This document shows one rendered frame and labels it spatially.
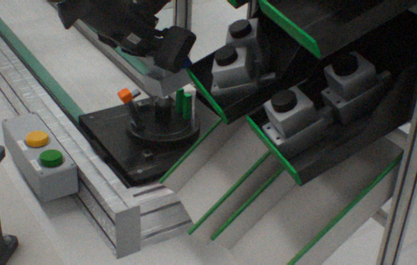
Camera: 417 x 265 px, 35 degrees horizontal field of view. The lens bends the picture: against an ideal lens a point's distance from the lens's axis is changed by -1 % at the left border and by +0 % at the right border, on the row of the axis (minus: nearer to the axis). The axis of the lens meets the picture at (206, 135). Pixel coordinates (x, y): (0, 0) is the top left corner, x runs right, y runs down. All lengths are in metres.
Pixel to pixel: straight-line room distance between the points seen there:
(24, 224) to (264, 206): 0.47
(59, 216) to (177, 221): 0.22
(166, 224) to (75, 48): 0.68
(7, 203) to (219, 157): 0.44
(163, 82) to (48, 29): 0.84
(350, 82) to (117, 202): 0.47
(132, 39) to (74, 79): 0.61
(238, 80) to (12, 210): 0.57
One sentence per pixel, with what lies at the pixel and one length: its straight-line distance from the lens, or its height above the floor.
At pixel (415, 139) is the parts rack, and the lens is 0.79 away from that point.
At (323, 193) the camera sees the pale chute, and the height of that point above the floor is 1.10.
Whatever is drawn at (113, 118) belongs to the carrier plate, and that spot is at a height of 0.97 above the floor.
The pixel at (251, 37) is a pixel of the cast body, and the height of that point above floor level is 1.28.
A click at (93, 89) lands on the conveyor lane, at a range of 1.50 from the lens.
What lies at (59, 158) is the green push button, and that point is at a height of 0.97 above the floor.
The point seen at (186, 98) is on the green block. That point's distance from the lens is 1.22.
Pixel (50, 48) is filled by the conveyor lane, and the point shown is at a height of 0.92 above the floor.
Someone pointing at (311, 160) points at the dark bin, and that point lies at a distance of 0.79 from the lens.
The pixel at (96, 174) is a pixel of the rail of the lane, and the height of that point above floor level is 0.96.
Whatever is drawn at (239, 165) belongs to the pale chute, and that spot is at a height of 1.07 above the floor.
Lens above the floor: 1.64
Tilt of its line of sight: 33 degrees down
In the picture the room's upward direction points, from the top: 3 degrees clockwise
